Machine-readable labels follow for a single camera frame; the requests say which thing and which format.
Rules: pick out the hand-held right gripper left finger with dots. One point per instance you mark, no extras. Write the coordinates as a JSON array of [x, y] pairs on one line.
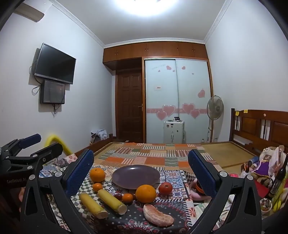
[[81, 171]]

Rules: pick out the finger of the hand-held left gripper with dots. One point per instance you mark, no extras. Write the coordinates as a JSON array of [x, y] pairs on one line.
[[49, 150], [29, 139]]

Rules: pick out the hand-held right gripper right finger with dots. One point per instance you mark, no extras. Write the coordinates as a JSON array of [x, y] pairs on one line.
[[200, 173]]

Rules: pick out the medium orange with stem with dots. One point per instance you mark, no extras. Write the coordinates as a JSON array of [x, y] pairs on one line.
[[97, 174]]

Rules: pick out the small tangerine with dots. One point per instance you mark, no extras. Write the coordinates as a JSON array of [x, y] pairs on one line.
[[97, 186], [127, 198]]

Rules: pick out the red apple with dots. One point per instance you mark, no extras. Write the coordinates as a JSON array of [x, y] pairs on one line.
[[165, 187]]

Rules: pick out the purple plate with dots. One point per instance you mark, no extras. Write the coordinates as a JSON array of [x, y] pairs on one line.
[[135, 176]]

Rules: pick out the large orange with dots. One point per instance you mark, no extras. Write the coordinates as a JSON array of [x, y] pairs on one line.
[[145, 193]]

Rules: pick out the yellow foam tube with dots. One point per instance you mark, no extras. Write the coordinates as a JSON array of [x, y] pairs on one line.
[[57, 139]]

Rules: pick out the pink plush toy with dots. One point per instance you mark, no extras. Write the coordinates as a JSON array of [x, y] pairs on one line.
[[196, 195]]

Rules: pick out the woven straw mat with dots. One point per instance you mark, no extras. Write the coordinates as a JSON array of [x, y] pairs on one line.
[[225, 153]]

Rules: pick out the patterned printed blanket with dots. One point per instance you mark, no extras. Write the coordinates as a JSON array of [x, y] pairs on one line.
[[175, 195]]

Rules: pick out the pile of clothes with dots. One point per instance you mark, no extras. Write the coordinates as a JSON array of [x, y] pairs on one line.
[[99, 135]]

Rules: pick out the dark red grape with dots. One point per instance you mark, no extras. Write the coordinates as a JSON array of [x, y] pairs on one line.
[[118, 196], [134, 196]]

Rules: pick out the striped patchwork mat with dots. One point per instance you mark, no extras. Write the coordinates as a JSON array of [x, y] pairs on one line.
[[157, 155]]

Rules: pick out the white boxy appliance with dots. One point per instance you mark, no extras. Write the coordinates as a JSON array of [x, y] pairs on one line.
[[173, 132]]

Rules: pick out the doll in purple dress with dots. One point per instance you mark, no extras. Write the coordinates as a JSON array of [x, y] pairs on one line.
[[261, 166]]

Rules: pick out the standing fan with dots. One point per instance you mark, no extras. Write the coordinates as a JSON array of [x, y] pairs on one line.
[[215, 105]]

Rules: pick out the small bowl of snacks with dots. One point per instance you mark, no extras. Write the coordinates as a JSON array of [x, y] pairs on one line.
[[266, 205]]

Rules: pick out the white plastic bag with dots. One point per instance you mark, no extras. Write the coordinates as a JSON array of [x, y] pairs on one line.
[[275, 159]]

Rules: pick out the dark wine bottle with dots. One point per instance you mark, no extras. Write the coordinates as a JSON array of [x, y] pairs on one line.
[[277, 182]]

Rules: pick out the brown wooden door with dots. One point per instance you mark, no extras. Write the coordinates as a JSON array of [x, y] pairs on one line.
[[129, 105]]

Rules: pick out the wooden wardrobe with sliding doors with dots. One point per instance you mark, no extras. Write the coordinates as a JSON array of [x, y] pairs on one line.
[[177, 94]]

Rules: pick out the white air conditioner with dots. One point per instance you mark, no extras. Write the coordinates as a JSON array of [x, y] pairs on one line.
[[29, 12]]

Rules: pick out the ceiling lamp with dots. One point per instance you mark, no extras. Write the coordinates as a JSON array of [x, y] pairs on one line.
[[146, 6]]

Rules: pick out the small wall-mounted monitor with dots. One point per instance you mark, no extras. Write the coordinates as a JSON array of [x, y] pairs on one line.
[[52, 92]]

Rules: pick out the wooden bed frame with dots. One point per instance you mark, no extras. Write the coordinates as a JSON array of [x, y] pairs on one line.
[[249, 123]]

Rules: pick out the wall-mounted black television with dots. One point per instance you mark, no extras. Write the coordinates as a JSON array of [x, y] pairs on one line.
[[55, 63]]

